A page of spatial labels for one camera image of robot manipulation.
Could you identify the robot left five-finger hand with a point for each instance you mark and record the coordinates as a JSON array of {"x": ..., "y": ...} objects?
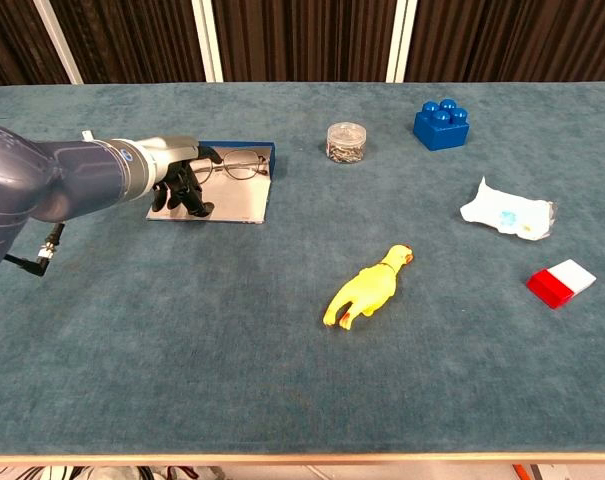
[{"x": 177, "y": 147}]

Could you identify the eyeglasses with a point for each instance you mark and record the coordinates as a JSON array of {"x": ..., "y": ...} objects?
[{"x": 225, "y": 168}]

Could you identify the blue glasses case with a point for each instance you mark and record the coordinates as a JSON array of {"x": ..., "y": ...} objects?
[{"x": 242, "y": 200}]

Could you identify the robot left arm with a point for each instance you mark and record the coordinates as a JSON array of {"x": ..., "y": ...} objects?
[{"x": 57, "y": 175}]

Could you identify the clear jar of clips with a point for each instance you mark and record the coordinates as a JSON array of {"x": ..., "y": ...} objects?
[{"x": 346, "y": 145}]

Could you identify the dark brown pleated curtain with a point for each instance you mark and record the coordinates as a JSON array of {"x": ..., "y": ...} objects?
[{"x": 307, "y": 35}]

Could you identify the yellow rubber chicken toy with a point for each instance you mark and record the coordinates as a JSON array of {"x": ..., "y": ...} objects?
[{"x": 367, "y": 290}]

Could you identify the teal fabric table cover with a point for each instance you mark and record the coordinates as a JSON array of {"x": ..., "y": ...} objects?
[{"x": 282, "y": 375}]

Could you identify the blue toy building block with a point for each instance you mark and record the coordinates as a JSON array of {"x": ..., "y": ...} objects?
[{"x": 439, "y": 132}]

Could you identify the white plastic packet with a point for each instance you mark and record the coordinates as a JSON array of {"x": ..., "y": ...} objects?
[{"x": 502, "y": 212}]

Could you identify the red and white block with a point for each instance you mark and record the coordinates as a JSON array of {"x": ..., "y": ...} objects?
[{"x": 557, "y": 285}]

